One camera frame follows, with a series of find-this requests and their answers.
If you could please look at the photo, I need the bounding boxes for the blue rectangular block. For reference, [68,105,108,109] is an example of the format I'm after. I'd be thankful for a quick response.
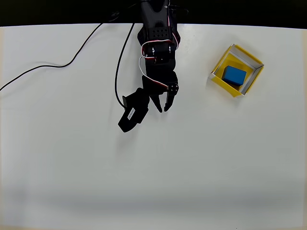
[222,65,248,87]

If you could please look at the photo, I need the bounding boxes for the yellow paper box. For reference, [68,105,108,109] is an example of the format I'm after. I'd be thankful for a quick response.
[207,43,265,99]

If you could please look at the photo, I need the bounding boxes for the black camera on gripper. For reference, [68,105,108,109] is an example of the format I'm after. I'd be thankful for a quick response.
[117,87,151,133]

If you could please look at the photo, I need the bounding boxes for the white red servo wire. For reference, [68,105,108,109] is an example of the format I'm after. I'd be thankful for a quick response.
[139,39,181,91]

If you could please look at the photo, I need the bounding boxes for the black camera cable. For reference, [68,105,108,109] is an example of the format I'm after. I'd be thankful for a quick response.
[0,22,135,109]

